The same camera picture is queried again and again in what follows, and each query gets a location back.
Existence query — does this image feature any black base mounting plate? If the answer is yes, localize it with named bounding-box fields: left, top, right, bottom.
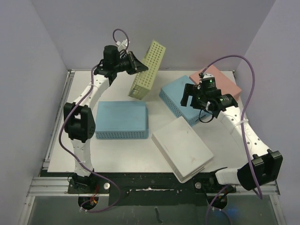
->
left=67, top=172, right=236, bottom=209

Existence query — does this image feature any pink plastic basket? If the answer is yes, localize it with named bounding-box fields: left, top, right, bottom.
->
left=189, top=66, right=242, bottom=102

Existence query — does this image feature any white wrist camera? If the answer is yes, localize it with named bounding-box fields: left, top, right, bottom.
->
left=116, top=39, right=130, bottom=52
left=199, top=73, right=214, bottom=80

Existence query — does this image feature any white plastic basket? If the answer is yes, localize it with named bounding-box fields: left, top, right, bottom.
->
left=151, top=116, right=214, bottom=183

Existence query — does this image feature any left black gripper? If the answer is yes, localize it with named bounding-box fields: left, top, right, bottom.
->
left=114, top=51, right=148, bottom=75

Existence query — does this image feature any green plastic basket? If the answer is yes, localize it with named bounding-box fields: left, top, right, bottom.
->
left=128, top=40, right=166, bottom=100

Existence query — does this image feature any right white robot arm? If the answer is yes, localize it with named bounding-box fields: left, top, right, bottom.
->
left=180, top=77, right=283, bottom=192

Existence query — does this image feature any purple cable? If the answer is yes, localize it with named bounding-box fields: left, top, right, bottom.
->
left=198, top=54, right=263, bottom=223
left=58, top=29, right=131, bottom=213

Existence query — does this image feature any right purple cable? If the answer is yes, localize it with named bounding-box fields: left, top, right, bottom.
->
left=198, top=54, right=263, bottom=223

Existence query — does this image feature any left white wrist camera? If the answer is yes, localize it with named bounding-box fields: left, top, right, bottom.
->
left=116, top=39, right=130, bottom=52

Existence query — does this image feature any blue plastic basket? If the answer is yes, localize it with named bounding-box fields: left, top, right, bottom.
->
left=95, top=101, right=149, bottom=140
left=159, top=75, right=209, bottom=126

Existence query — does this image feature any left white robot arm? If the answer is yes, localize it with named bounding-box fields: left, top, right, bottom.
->
left=60, top=45, right=149, bottom=193

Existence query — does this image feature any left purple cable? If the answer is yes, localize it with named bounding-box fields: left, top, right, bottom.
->
left=58, top=29, right=131, bottom=213

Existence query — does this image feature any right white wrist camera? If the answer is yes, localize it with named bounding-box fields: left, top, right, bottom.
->
left=199, top=73, right=214, bottom=80

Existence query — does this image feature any aluminium frame rail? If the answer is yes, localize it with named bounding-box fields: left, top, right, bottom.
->
left=27, top=177, right=94, bottom=197

